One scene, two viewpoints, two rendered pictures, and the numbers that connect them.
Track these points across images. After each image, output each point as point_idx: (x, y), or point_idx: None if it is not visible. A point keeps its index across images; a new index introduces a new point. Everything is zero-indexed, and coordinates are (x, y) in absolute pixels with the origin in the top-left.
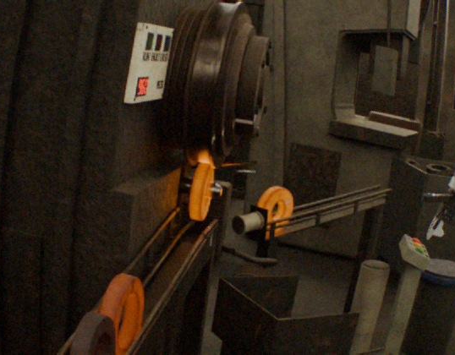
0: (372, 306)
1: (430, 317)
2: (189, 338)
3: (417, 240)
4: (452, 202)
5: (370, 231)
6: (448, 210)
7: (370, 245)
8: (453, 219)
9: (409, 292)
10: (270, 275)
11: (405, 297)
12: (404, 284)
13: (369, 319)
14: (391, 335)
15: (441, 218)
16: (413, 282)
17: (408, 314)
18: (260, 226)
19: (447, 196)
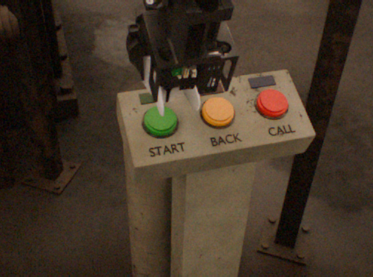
0: (130, 180)
1: None
2: None
3: (268, 101)
4: (167, 0)
5: (322, 35)
6: (143, 28)
7: (325, 69)
8: (200, 80)
9: (178, 214)
10: None
11: (176, 220)
12: (173, 186)
13: (131, 203)
14: (172, 275)
15: (128, 45)
16: (179, 198)
17: (180, 261)
18: None
19: None
